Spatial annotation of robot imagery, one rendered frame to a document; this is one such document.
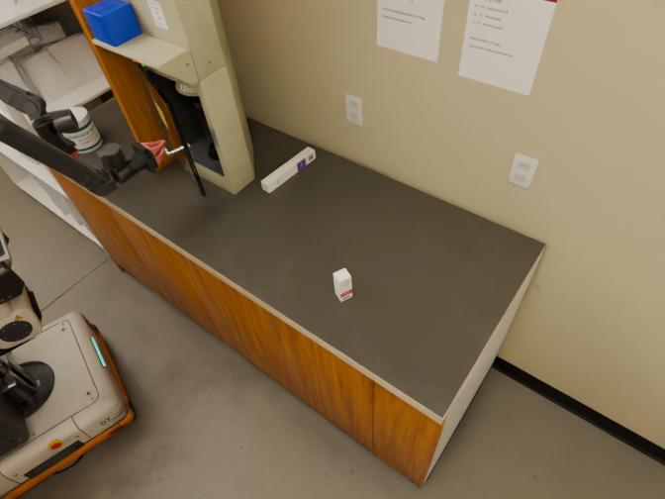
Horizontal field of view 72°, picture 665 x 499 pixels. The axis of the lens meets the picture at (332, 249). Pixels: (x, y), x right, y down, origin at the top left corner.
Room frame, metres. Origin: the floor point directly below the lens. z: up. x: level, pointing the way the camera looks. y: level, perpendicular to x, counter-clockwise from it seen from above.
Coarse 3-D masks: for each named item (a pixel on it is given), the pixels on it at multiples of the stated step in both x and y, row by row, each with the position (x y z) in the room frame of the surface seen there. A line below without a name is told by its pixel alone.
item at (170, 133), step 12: (144, 72) 1.43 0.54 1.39; (156, 96) 1.35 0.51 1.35; (156, 108) 1.44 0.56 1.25; (168, 108) 1.24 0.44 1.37; (168, 120) 1.30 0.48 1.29; (168, 132) 1.40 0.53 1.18; (180, 144) 1.26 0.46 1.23; (180, 156) 1.36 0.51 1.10; (192, 168) 1.24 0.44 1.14; (192, 180) 1.31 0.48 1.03
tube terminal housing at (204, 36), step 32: (128, 0) 1.46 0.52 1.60; (160, 0) 1.35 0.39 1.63; (192, 0) 1.35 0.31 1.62; (160, 32) 1.38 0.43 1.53; (192, 32) 1.33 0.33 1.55; (224, 32) 1.56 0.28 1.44; (224, 64) 1.38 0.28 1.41; (224, 96) 1.36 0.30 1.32; (224, 128) 1.33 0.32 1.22; (224, 160) 1.31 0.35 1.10
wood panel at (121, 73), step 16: (80, 0) 1.50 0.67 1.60; (96, 0) 1.53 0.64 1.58; (80, 16) 1.48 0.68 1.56; (96, 48) 1.49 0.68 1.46; (112, 64) 1.50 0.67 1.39; (128, 64) 1.54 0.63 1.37; (112, 80) 1.49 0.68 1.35; (128, 80) 1.53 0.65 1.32; (128, 96) 1.51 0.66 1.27; (144, 96) 1.55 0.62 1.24; (128, 112) 1.49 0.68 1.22; (144, 112) 1.53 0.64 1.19; (144, 128) 1.51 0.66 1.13; (160, 128) 1.56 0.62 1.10
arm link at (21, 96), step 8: (0, 80) 1.40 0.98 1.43; (0, 88) 1.38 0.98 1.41; (8, 88) 1.38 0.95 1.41; (16, 88) 1.40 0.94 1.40; (0, 96) 1.37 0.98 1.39; (8, 96) 1.37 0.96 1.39; (16, 96) 1.37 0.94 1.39; (24, 96) 1.37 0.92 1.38; (32, 96) 1.40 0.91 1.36; (8, 104) 1.36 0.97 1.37; (16, 104) 1.36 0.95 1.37; (40, 104) 1.37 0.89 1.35; (24, 112) 1.35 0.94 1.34; (40, 112) 1.36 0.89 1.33
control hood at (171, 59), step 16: (112, 48) 1.36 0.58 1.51; (128, 48) 1.35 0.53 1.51; (144, 48) 1.34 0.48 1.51; (160, 48) 1.33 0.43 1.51; (176, 48) 1.32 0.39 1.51; (144, 64) 1.27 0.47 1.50; (160, 64) 1.23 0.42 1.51; (176, 64) 1.26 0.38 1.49; (192, 64) 1.30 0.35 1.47; (192, 80) 1.29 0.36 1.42
